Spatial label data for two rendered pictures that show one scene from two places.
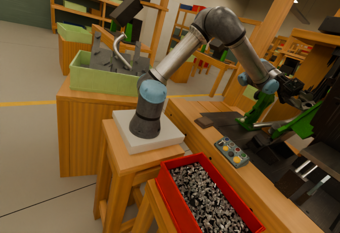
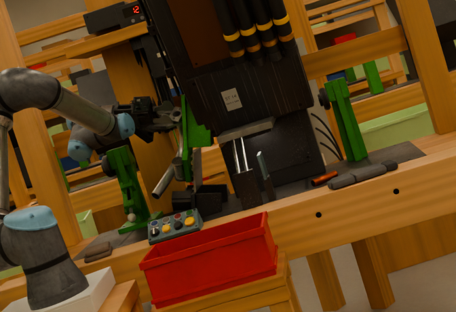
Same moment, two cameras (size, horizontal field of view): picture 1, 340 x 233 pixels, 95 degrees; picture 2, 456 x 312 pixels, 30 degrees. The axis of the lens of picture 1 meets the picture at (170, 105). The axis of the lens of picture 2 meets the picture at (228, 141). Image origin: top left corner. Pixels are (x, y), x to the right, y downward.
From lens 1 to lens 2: 1.71 m
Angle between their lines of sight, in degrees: 50
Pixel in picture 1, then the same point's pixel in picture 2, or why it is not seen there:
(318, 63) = (129, 70)
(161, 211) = (197, 300)
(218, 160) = not seen: hidden behind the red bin
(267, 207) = not seen: hidden behind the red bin
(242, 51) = (69, 102)
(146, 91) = (33, 217)
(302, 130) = (201, 138)
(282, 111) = (157, 162)
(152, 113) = (61, 243)
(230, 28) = (43, 83)
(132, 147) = (91, 296)
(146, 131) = (77, 277)
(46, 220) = not seen: outside the picture
